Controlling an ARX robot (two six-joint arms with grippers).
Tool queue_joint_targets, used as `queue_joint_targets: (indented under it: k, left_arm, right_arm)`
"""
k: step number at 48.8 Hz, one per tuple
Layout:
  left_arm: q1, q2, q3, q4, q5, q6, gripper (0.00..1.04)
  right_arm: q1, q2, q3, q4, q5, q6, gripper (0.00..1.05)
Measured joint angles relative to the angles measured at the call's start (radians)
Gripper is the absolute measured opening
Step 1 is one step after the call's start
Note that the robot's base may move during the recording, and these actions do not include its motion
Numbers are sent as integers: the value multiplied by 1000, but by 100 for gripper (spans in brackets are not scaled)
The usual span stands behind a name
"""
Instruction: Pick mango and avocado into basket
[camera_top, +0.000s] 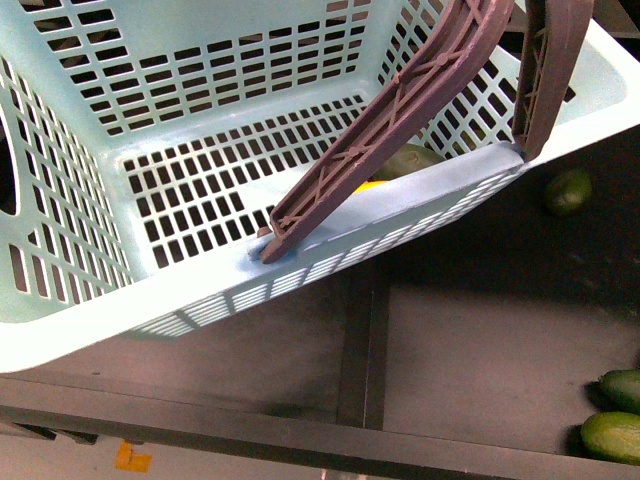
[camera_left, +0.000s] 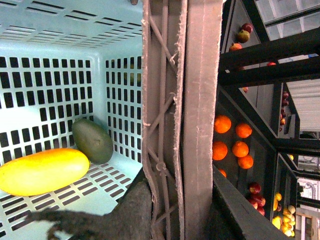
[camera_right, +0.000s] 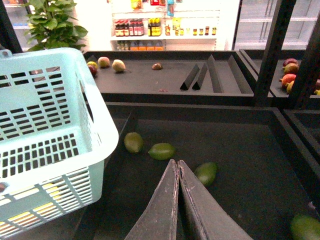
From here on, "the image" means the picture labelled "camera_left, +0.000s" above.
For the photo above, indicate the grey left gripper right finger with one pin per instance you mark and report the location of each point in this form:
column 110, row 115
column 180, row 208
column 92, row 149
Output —
column 202, row 51

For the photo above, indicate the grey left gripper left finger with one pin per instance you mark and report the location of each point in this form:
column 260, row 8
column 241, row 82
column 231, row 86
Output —
column 164, row 26

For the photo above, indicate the light teal plastic basket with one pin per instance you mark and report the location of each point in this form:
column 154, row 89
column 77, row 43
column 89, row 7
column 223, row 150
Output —
column 61, row 60

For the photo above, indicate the green avocado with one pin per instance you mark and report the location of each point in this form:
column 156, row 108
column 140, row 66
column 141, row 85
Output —
column 92, row 140

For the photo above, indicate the yellow mango front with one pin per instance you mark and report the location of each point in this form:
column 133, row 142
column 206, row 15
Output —
column 43, row 172

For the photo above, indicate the orange top left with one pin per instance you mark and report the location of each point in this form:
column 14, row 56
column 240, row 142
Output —
column 222, row 124

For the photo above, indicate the orange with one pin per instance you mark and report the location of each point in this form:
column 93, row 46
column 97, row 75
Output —
column 222, row 124
column 243, row 130
column 240, row 149
column 245, row 162
column 219, row 150

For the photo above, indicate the orange top right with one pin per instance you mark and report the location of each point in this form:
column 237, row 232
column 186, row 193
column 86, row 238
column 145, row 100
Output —
column 243, row 130

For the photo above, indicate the orange lower left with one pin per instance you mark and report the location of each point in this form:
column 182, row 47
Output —
column 219, row 150

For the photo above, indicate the orange middle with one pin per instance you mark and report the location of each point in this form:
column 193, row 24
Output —
column 240, row 149

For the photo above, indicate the orange lower right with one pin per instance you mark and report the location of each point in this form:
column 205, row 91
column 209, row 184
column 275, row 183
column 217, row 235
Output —
column 245, row 162

